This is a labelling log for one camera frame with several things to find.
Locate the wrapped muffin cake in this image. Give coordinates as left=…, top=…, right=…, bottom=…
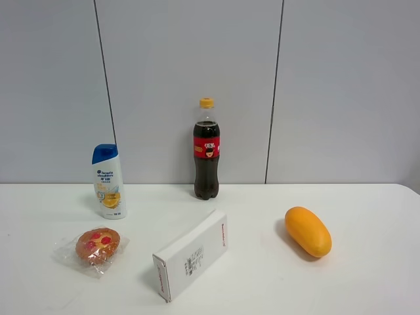
left=52, top=226, right=130, bottom=279

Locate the cola bottle yellow cap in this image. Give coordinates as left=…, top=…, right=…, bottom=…
left=193, top=98, right=221, bottom=200

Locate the white cardboard box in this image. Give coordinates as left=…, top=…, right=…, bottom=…
left=152, top=210, right=228, bottom=303

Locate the white blue shampoo bottle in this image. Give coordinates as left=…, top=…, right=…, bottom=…
left=92, top=144, right=127, bottom=220

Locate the yellow mango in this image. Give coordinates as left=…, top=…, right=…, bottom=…
left=284, top=207, right=333, bottom=259

